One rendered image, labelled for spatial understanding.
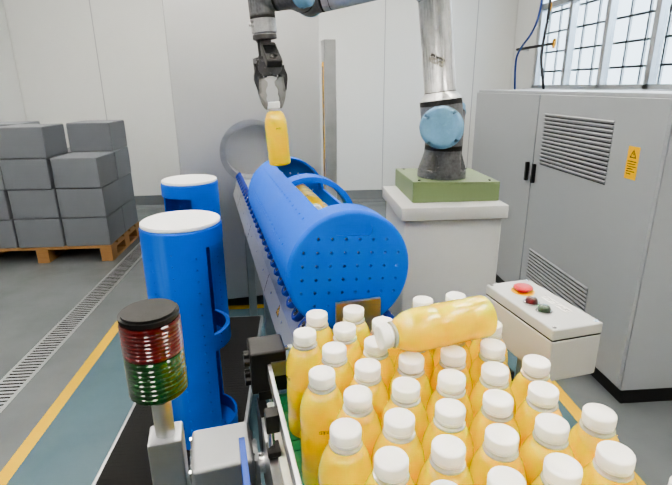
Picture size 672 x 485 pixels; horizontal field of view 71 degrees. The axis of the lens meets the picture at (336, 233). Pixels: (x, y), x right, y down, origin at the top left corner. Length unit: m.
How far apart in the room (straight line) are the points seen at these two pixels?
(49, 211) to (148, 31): 2.66
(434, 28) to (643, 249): 1.49
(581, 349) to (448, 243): 0.64
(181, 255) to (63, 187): 3.10
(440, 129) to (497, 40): 5.42
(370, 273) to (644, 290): 1.68
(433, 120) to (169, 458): 1.02
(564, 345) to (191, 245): 1.19
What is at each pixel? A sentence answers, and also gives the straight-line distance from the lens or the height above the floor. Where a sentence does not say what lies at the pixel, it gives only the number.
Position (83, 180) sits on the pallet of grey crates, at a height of 0.74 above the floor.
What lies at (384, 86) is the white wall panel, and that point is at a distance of 6.31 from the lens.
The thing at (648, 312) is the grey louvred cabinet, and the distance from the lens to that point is 2.61.
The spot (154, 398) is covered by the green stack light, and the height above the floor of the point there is 1.17.
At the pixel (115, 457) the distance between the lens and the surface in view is 2.16.
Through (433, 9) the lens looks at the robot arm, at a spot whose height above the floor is 1.67.
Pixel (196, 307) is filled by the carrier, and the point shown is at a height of 0.75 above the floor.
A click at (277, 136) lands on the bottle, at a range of 1.49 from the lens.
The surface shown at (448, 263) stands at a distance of 1.48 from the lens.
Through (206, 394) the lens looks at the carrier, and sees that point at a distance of 1.93.
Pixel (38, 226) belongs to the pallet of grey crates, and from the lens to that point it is 4.90.
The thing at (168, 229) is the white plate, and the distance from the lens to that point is 1.67.
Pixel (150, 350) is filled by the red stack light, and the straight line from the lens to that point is 0.54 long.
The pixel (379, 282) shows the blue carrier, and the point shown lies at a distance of 1.09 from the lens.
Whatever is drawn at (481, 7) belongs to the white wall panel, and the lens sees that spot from 6.68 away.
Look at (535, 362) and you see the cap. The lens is 0.79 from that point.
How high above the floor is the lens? 1.49
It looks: 17 degrees down
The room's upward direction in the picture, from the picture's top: 1 degrees counter-clockwise
